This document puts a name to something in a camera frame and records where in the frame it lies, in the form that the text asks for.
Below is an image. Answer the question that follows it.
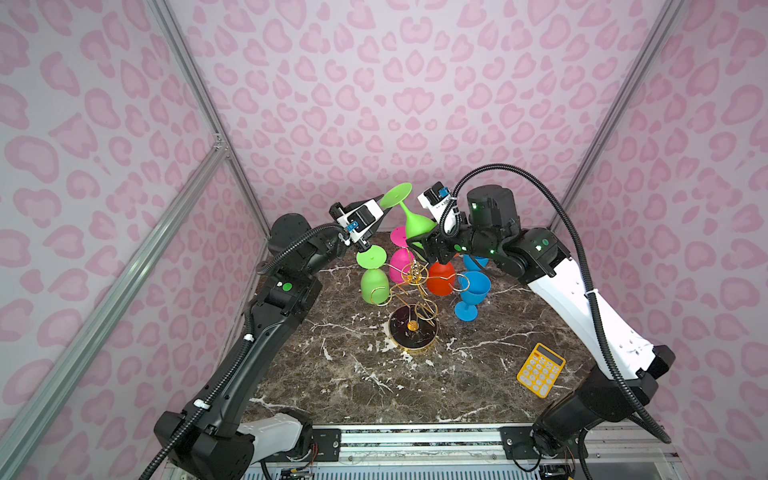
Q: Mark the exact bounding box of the gold wire wine glass rack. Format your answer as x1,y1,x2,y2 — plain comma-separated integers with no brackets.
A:
374,260,462,354

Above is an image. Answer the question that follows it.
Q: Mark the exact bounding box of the aluminium enclosure frame strut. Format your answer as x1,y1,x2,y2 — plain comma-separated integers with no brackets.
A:
1,1,264,479

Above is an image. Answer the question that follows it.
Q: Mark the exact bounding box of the blue wine glass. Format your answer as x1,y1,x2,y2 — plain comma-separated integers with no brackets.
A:
454,271,491,322
462,255,489,271

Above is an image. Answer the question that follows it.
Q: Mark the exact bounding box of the lime green wine glass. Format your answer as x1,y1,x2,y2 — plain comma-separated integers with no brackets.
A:
379,182,436,240
356,245,390,305

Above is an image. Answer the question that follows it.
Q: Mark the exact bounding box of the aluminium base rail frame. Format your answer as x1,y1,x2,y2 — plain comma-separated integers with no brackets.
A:
160,422,685,480

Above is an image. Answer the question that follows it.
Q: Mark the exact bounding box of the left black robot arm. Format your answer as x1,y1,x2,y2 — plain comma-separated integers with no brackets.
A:
141,197,389,479

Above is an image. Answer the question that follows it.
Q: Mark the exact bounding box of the magenta wine glass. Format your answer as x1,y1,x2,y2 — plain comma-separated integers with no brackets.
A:
389,226,414,284

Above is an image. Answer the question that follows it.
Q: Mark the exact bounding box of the yellow calculator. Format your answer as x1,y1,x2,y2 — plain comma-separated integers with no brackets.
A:
517,343,566,399

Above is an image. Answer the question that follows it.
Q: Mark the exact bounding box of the right black corrugated cable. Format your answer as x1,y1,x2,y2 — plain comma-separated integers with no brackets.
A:
439,163,673,445

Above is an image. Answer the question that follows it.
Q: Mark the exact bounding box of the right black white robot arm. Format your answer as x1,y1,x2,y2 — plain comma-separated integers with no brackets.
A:
407,182,675,457

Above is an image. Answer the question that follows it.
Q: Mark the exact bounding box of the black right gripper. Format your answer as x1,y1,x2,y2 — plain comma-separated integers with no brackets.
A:
404,211,502,265

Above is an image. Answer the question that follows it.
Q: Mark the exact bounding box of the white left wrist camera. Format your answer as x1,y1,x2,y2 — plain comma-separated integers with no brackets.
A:
329,198,386,243

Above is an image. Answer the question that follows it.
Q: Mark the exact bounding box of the red wine glass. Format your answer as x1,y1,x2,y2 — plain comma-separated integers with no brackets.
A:
426,262,456,297

